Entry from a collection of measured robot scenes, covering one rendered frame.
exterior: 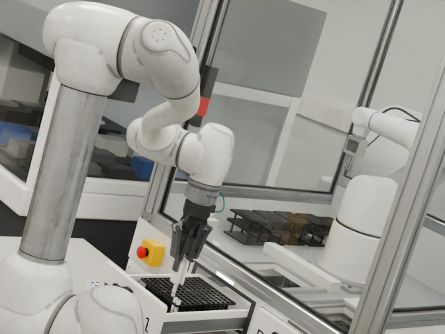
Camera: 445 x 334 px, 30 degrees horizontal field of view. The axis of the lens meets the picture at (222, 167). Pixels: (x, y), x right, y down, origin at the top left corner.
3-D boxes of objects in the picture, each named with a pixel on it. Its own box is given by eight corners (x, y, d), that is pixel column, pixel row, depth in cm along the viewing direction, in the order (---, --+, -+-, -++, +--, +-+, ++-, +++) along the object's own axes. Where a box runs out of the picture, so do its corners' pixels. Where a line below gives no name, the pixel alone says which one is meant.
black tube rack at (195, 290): (170, 327, 226) (176, 305, 224) (134, 297, 238) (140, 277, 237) (230, 323, 241) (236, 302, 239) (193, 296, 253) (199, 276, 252)
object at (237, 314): (155, 336, 217) (161, 315, 216) (104, 293, 236) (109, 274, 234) (262, 329, 244) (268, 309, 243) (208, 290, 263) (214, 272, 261)
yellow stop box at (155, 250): (148, 267, 265) (153, 246, 264) (135, 258, 271) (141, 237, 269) (160, 267, 269) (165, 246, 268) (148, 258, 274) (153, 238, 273)
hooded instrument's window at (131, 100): (26, 186, 289) (57, 61, 280) (-135, 63, 416) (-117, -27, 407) (257, 203, 366) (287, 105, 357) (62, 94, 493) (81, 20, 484)
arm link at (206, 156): (229, 184, 225) (185, 169, 228) (245, 130, 221) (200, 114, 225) (216, 189, 214) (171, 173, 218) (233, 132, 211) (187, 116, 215)
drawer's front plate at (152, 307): (151, 345, 215) (163, 306, 213) (95, 295, 236) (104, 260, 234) (157, 344, 216) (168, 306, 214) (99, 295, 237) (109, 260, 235)
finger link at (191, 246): (190, 219, 225) (195, 219, 226) (182, 256, 228) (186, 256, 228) (198, 224, 222) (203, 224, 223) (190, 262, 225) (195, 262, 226)
